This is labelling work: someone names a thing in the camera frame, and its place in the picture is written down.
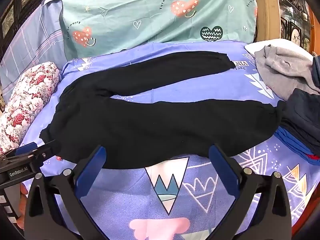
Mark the dark blue cloth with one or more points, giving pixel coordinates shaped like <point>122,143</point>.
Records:
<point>316,71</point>

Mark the dark wooden display cabinet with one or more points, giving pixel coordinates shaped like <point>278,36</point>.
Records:
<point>295,15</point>

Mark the red cloth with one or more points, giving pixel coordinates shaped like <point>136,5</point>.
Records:
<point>313,157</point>

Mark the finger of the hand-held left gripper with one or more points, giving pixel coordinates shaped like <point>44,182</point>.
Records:
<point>25,149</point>
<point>43,152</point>

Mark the black pants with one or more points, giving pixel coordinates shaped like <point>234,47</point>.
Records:
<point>150,130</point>

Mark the grey garment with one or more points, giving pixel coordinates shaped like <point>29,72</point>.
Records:
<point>282,70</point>

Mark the dark carved wooden panel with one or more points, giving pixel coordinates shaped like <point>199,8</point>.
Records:
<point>22,2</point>

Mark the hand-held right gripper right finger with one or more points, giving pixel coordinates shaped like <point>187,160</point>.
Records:
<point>225,173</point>

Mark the dark navy garment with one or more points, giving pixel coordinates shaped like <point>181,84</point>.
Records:
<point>302,120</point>

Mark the red-brown wooden bed rail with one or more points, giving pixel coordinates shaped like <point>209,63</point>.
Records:
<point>303,223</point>

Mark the bright blue garment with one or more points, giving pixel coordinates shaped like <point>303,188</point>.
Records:
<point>292,145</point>

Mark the white pillow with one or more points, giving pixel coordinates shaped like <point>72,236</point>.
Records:
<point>255,48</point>

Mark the blue-grey plaid pillow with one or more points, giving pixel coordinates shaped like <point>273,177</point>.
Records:
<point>32,47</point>

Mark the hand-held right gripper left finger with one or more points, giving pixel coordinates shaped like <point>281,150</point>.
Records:
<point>92,170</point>

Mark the person's left hand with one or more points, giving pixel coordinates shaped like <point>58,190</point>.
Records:
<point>23,200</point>

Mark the light wooden bed frame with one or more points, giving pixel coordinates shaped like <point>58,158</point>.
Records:
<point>267,10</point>

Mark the green heart-print quilt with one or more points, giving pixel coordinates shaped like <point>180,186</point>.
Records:
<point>150,17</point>

